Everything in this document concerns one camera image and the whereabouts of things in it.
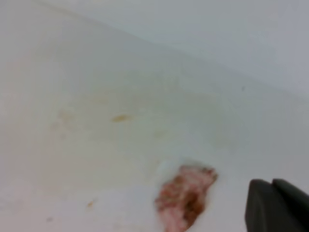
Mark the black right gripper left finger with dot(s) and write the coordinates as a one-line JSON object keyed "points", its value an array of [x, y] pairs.
{"points": [[266, 210]]}

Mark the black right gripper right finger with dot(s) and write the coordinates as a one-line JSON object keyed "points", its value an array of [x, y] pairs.
{"points": [[296, 200]]}

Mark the pink white striped rag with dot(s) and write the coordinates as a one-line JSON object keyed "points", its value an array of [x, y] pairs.
{"points": [[182, 199]]}

